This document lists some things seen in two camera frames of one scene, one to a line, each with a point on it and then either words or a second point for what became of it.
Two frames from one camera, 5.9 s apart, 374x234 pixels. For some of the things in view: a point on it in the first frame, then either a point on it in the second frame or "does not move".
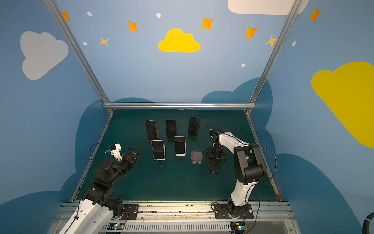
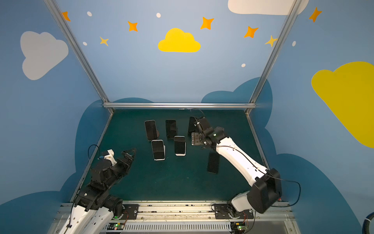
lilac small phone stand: x=196 y=156 → x=196 y=139
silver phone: x=180 y=146 does not move
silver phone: x=158 y=149 does not move
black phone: x=213 y=165 does not move
